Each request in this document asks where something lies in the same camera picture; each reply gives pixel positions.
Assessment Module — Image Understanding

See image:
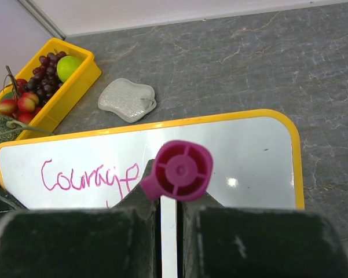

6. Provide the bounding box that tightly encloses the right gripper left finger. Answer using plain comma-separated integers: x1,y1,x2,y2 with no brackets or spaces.
0,159,160,278

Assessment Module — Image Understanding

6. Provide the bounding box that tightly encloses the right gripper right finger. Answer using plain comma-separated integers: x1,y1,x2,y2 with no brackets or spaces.
178,194,348,277

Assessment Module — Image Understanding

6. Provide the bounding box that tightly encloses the purple capped white marker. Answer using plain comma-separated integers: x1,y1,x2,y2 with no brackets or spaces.
140,140,214,278

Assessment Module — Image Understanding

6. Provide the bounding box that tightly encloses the orange framed whiteboard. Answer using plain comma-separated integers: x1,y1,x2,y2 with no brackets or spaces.
0,109,305,209

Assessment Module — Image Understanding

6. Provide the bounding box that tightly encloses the grey whiteboard eraser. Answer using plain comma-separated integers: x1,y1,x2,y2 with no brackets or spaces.
97,78,157,123

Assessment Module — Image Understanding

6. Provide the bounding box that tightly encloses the green netted melon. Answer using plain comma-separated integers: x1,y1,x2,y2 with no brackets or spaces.
0,114,53,144

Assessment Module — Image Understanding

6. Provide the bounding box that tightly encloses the green lime fruit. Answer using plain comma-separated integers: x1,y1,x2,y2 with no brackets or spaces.
0,91,15,101

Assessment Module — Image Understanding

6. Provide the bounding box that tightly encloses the dark purple grape bunch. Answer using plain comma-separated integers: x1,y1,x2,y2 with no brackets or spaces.
27,49,67,106

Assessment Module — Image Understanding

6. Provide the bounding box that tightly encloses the yellow plastic fruit tray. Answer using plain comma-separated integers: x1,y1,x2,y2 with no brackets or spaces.
0,38,101,143

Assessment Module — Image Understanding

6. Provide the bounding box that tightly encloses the green pear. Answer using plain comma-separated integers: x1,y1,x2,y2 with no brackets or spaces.
57,55,83,83

